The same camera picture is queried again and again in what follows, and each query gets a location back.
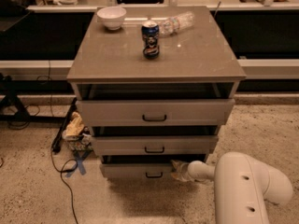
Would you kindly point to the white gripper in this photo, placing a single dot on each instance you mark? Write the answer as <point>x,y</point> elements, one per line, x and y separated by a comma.
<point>195,170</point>

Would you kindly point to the grey bottom drawer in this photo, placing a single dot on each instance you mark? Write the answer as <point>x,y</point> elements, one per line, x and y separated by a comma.
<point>136,170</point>

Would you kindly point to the grey drawer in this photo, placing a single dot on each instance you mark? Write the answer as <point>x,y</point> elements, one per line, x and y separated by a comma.
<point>154,145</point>
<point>136,170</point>
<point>155,112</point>

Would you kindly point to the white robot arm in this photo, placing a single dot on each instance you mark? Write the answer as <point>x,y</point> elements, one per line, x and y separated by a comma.
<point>242,185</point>

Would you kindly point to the grey top drawer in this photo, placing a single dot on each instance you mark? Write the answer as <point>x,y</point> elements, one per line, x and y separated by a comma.
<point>155,112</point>

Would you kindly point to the grey middle drawer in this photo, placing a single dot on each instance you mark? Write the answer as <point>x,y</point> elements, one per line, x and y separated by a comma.
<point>154,145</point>

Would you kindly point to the grey drawer cabinet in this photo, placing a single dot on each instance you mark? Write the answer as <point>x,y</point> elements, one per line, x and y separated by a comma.
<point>193,64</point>

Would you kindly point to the snack bag basket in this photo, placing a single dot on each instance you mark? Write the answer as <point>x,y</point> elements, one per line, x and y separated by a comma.
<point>76,134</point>

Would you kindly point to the black power strip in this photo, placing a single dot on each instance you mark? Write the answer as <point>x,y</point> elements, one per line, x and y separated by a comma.
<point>55,146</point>

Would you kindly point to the clear plastic bottle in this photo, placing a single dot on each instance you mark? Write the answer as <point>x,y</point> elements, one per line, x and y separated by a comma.
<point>175,24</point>

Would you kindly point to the blue soda can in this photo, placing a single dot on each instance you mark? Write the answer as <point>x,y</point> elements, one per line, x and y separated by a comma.
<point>150,36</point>

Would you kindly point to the white ceramic bowl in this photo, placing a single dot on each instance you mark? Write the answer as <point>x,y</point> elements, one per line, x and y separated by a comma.
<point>112,17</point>

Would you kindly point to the black stand leg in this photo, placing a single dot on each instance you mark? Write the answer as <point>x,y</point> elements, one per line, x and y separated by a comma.
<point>21,114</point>

